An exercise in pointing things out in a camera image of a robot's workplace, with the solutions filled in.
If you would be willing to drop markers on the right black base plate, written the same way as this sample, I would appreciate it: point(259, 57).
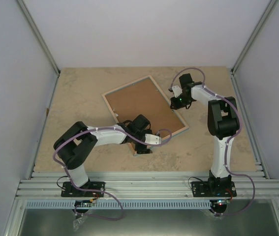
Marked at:
point(202, 189)

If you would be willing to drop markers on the right controller circuit board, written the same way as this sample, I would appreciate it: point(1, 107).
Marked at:
point(222, 202)

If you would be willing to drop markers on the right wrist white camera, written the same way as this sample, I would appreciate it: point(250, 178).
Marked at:
point(176, 90)

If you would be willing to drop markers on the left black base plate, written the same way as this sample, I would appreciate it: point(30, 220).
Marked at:
point(68, 190)

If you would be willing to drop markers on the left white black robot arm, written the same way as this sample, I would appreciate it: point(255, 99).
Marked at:
point(75, 145)

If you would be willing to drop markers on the crumpled clear plastic bag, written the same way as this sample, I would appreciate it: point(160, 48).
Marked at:
point(78, 221)

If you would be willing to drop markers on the grey slotted cable duct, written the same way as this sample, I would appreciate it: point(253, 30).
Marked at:
point(125, 204)

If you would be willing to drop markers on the controller circuit board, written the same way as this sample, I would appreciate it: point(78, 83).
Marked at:
point(85, 203)
point(222, 202)

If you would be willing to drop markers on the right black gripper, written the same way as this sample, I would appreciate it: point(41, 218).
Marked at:
point(176, 105)

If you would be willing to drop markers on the wrist white camera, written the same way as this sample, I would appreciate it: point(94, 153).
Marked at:
point(151, 139)
point(176, 90)

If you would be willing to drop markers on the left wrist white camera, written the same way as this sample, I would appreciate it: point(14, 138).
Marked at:
point(151, 139)

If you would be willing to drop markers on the wooden picture frame with glass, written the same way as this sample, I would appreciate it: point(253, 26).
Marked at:
point(154, 83)

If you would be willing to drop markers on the left aluminium corner post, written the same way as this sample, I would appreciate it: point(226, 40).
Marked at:
point(25, 11)

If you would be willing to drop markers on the aluminium corner post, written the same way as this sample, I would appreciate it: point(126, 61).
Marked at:
point(25, 11)
point(255, 33)

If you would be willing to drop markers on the aluminium rail platform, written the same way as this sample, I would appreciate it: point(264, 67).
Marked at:
point(148, 185)

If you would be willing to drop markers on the left controller circuit board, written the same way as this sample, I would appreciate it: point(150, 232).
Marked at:
point(85, 203)

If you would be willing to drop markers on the brown cardboard backing board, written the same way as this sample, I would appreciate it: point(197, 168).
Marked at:
point(141, 103)

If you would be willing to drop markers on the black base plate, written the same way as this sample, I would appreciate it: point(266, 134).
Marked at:
point(68, 190)
point(202, 189)

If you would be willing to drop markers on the right aluminium corner post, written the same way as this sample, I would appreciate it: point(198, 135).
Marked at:
point(255, 33)

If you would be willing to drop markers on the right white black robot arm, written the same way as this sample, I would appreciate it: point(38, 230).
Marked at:
point(222, 122)

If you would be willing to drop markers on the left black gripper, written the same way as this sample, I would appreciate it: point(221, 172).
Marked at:
point(142, 150)

